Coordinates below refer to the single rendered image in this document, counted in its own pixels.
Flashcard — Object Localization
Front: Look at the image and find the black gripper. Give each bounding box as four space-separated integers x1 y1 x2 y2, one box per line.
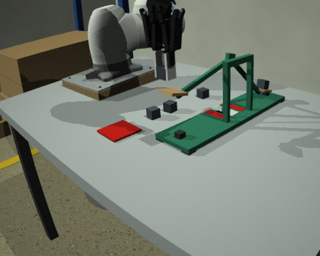
139 0 185 80

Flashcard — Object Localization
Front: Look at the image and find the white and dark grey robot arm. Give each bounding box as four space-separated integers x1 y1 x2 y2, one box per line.
84 0 148 82

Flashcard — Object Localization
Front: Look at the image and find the flat red square plate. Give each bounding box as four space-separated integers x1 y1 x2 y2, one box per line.
97 120 142 143

